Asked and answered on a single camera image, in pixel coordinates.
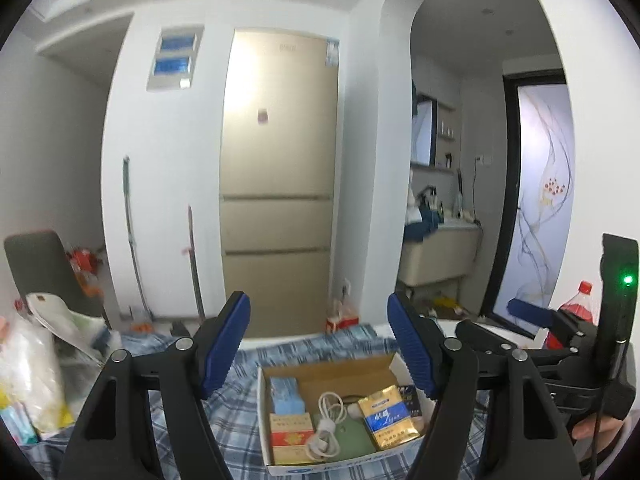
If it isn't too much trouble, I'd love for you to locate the translucent plastic bag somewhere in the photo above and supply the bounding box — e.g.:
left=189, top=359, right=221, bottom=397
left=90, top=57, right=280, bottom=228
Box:
left=0, top=302, right=76, bottom=445

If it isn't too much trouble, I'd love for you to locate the red bag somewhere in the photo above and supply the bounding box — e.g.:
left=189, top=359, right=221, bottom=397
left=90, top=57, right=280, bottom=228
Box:
left=67, top=246, right=103, bottom=281

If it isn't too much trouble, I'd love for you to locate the beige sink cabinet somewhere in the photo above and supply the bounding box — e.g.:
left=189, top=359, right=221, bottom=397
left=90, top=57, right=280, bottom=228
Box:
left=399, top=224, right=482, bottom=291

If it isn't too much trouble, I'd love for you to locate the white plastic bag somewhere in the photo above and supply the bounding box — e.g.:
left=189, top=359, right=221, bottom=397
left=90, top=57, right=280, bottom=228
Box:
left=25, top=292, right=123, bottom=363

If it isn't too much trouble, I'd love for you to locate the black cable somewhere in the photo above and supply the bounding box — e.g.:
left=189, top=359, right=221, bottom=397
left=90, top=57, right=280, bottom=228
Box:
left=587, top=410, right=603, bottom=480

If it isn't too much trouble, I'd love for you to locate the orange cigarette pack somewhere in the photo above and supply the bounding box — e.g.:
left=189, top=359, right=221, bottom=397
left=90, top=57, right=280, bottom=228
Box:
left=269, top=412, right=315, bottom=433

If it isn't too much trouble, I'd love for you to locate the grey chair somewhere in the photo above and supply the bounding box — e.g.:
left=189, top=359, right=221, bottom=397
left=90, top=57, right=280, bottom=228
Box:
left=4, top=231, right=110, bottom=331

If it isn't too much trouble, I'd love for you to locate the grey electrical panel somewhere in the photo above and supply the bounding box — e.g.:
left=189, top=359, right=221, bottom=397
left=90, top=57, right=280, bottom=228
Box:
left=146, top=25, right=204, bottom=92

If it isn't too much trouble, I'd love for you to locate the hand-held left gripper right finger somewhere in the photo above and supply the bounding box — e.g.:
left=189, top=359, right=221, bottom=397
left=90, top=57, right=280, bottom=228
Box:
left=387, top=291, right=583, bottom=480

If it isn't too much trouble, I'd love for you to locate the red cigarette pack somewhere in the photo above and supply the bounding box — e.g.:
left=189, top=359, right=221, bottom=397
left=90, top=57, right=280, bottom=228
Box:
left=271, top=430, right=316, bottom=465

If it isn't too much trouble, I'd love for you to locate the green pouch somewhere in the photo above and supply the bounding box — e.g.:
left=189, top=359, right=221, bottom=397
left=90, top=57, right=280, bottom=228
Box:
left=332, top=417, right=378, bottom=458

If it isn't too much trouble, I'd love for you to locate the grey mop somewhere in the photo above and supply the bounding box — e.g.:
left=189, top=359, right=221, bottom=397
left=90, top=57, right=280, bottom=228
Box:
left=121, top=156, right=153, bottom=322

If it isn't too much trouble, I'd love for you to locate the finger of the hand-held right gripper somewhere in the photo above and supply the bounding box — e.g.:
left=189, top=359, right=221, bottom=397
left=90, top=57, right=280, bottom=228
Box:
left=455, top=319, right=538, bottom=378
left=506, top=297, right=601, bottom=343

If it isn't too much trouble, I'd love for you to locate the bathroom mirror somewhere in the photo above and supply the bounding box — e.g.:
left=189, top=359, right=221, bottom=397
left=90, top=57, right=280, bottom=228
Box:
left=412, top=94, right=437, bottom=166

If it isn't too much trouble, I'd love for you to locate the blue cloth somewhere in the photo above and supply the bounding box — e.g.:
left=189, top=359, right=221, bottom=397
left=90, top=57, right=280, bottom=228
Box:
left=404, top=209, right=443, bottom=241

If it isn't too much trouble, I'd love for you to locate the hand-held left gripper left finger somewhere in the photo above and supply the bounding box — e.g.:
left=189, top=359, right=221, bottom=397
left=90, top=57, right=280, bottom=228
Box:
left=57, top=290, right=252, bottom=480

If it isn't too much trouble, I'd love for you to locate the red soda bottle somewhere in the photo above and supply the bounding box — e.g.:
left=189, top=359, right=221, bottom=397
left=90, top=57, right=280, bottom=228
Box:
left=547, top=280, right=598, bottom=351

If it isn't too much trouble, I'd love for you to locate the blue tissue pack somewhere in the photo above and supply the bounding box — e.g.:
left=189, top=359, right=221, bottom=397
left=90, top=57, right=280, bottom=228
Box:
left=269, top=376, right=306, bottom=415

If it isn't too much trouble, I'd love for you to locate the red carton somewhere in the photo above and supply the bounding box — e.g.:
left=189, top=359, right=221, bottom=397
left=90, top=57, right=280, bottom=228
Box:
left=326, top=310, right=361, bottom=335

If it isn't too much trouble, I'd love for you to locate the frosted glass door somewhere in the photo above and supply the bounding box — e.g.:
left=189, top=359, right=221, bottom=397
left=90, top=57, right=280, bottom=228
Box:
left=492, top=74, right=575, bottom=333

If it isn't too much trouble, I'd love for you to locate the blue plaid tablecloth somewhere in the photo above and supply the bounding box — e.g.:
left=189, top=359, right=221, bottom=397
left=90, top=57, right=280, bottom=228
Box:
left=30, top=324, right=496, bottom=480

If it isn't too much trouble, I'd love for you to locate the white charger cable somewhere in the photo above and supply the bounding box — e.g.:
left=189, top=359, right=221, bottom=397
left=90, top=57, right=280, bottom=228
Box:
left=304, top=391, right=348, bottom=461

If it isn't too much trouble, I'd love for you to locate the person's right hand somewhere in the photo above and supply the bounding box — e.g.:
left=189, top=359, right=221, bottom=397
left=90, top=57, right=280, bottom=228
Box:
left=572, top=412, right=631, bottom=461

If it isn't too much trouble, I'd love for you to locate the gold and blue cigarette pack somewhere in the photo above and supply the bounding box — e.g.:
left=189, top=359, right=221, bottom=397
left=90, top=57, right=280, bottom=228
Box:
left=357, top=385, right=421, bottom=452

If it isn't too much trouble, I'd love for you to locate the gold refrigerator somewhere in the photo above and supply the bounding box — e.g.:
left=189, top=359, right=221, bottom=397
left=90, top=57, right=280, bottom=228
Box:
left=219, top=30, right=342, bottom=341

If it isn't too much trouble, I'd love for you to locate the cardboard box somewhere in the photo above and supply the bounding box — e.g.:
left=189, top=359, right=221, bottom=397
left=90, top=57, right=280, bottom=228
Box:
left=256, top=352, right=433, bottom=478

